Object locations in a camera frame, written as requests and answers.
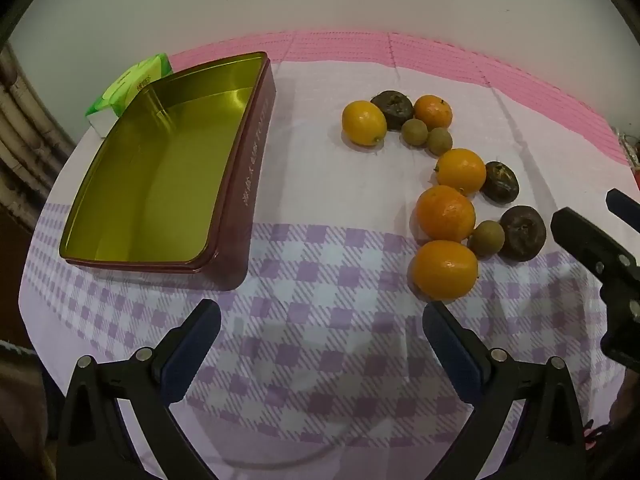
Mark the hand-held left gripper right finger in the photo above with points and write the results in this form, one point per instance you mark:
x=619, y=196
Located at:
x=452, y=355

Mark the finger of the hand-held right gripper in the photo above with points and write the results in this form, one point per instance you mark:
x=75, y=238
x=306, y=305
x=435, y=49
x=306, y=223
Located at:
x=620, y=202
x=575, y=230

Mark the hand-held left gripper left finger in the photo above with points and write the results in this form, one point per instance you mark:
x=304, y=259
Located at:
x=192, y=350

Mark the dark brown round fruit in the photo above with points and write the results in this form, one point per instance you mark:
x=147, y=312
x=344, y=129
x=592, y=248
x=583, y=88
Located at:
x=392, y=107
x=523, y=232
x=499, y=181

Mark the smooth orange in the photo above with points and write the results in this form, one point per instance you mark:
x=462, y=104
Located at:
x=444, y=269
x=461, y=171

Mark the tan longan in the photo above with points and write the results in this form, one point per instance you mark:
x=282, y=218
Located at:
x=439, y=141
x=487, y=240
x=414, y=132

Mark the mandarin orange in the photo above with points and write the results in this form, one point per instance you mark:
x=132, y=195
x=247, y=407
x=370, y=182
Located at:
x=445, y=212
x=433, y=111

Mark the maroon and gold tin box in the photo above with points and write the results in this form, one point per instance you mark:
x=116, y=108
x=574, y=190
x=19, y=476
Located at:
x=150, y=185

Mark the yellow-orange citrus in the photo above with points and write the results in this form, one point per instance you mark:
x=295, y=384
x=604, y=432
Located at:
x=364, y=122

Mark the shiny metal object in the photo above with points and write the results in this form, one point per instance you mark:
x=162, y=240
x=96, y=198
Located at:
x=631, y=150

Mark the pink and purple checked tablecloth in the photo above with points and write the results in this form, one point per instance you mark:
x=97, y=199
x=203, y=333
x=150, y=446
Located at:
x=325, y=260

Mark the green tissue pack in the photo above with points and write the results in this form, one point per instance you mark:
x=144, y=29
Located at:
x=132, y=82

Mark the bamboo pole furniture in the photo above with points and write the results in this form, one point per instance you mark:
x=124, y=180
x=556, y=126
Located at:
x=25, y=125

